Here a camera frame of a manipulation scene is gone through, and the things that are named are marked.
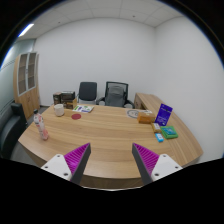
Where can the ceiling light strip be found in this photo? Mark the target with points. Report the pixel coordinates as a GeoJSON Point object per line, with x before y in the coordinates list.
{"type": "Point", "coordinates": [26, 29]}

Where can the black and gold box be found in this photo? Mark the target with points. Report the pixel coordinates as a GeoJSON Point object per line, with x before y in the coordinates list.
{"type": "Point", "coordinates": [68, 99]}

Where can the black office chair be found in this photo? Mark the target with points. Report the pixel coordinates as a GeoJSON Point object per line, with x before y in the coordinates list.
{"type": "Point", "coordinates": [87, 92]}

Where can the white ceramic mug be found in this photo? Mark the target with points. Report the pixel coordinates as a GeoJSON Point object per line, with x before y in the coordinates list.
{"type": "Point", "coordinates": [59, 110]}

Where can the grey mesh office chair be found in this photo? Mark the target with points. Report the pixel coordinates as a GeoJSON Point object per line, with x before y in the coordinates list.
{"type": "Point", "coordinates": [116, 95]}

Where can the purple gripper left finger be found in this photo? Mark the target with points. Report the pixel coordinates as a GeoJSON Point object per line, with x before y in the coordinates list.
{"type": "Point", "coordinates": [71, 165]}

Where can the small yellow box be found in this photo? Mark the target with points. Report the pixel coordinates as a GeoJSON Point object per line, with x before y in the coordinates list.
{"type": "Point", "coordinates": [156, 128]}

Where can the small blue box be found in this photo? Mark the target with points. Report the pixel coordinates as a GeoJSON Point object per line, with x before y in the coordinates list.
{"type": "Point", "coordinates": [159, 137]}

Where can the clear plastic water bottle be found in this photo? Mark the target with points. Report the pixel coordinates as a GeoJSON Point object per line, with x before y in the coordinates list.
{"type": "Point", "coordinates": [39, 122]}

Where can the red round coaster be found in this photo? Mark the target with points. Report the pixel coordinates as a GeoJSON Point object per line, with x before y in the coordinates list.
{"type": "Point", "coordinates": [76, 116]}

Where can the wooden side desk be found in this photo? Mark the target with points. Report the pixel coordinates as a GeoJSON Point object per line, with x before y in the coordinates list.
{"type": "Point", "coordinates": [147, 102]}

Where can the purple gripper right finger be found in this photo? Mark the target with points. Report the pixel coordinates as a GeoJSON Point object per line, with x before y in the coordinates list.
{"type": "Point", "coordinates": [152, 166]}

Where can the green flat box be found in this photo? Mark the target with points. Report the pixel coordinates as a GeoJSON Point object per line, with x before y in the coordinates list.
{"type": "Point", "coordinates": [169, 132]}

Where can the blue purple standing card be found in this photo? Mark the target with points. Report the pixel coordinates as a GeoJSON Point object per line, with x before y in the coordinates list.
{"type": "Point", "coordinates": [163, 114]}

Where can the black leather armchair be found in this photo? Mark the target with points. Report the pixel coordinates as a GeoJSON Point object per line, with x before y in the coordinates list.
{"type": "Point", "coordinates": [12, 124]}

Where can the dark brown tall box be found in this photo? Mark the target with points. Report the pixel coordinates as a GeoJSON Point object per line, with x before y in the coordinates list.
{"type": "Point", "coordinates": [57, 98]}

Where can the orange tissue box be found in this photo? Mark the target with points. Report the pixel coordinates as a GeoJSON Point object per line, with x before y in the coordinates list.
{"type": "Point", "coordinates": [146, 117]}

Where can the wooden cabinet with glass doors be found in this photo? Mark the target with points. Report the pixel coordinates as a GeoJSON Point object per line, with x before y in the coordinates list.
{"type": "Point", "coordinates": [25, 82]}

